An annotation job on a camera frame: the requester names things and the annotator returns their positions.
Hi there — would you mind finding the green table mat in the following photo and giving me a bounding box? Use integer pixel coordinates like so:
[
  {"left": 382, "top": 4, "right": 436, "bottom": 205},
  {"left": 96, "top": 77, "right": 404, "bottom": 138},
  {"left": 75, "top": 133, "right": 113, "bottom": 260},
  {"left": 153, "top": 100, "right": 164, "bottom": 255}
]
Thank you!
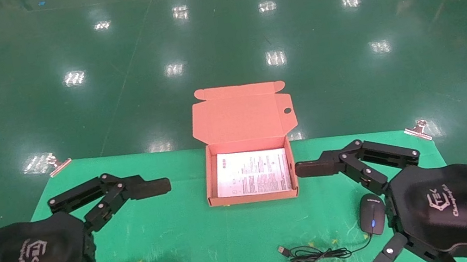
[{"left": 0, "top": 101, "right": 467, "bottom": 262}]

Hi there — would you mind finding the orange cardboard box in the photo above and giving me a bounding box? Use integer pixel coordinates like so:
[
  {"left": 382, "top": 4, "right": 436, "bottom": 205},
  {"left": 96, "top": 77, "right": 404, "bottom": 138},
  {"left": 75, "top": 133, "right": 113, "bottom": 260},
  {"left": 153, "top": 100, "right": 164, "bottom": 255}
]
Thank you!
[{"left": 186, "top": 75, "right": 308, "bottom": 212}]

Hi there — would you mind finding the metal binder clip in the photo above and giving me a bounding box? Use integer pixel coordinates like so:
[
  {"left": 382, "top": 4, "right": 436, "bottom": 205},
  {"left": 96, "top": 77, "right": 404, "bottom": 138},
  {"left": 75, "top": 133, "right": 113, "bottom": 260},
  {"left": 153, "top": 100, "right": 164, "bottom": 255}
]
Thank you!
[
  {"left": 46, "top": 153, "right": 75, "bottom": 178},
  {"left": 402, "top": 118, "right": 434, "bottom": 144}
]

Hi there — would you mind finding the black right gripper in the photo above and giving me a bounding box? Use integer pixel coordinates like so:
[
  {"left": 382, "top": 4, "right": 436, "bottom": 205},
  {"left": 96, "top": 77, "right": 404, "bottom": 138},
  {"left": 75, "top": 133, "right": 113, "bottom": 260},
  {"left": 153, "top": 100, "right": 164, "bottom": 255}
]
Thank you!
[{"left": 383, "top": 157, "right": 467, "bottom": 262}]

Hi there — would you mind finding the white printed instruction sheet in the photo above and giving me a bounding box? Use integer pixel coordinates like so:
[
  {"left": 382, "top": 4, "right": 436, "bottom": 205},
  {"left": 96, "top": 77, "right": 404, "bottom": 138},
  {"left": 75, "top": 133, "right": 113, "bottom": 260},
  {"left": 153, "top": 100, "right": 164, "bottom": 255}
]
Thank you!
[{"left": 211, "top": 143, "right": 294, "bottom": 202}]

